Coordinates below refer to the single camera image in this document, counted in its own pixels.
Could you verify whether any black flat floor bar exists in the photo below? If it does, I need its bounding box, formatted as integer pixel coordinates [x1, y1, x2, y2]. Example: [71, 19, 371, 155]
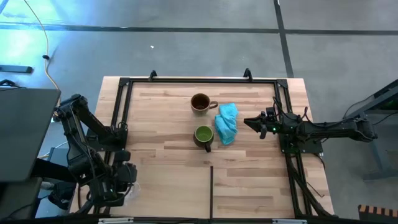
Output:
[0, 64, 34, 75]

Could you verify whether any brown ceramic mug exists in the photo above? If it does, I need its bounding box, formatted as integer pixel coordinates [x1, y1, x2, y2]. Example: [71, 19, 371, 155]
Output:
[190, 93, 219, 116]

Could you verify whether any blue terry cloth towel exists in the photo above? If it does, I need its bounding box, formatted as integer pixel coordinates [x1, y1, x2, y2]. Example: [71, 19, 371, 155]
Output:
[213, 103, 239, 146]

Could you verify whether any clear plastic cup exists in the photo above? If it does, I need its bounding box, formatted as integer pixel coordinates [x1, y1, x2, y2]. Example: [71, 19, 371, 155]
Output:
[124, 181, 142, 202]

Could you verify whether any grey metal side table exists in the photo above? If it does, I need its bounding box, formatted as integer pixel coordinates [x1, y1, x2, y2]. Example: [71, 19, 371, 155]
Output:
[343, 79, 398, 183]

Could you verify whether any yellow power cable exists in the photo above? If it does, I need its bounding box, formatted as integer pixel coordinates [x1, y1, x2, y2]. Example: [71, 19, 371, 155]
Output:
[23, 0, 62, 102]

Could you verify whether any dark grey desk top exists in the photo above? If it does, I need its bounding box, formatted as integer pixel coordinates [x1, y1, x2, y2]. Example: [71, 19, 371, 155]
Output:
[0, 88, 62, 183]

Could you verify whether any orange black striped block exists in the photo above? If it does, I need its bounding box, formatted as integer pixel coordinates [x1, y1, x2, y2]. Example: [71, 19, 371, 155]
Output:
[358, 204, 398, 222]

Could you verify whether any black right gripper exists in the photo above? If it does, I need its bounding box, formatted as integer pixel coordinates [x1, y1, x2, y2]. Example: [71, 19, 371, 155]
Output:
[244, 107, 284, 140]

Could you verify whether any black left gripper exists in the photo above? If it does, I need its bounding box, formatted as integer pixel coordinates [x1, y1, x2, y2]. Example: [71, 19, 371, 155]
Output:
[96, 163, 138, 206]

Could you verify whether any silver metal bracket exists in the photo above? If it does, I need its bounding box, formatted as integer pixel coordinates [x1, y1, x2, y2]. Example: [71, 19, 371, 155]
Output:
[272, 218, 308, 224]
[98, 217, 134, 224]

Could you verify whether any grey equipment box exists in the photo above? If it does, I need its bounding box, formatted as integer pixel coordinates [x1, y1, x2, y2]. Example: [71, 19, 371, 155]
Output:
[46, 141, 72, 168]

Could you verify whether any black metal rig frame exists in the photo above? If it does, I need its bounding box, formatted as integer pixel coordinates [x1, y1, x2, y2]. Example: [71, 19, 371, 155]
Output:
[70, 76, 336, 220]

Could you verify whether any green ceramic mug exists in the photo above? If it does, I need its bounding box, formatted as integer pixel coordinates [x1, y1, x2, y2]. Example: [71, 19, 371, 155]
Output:
[193, 125, 215, 154]

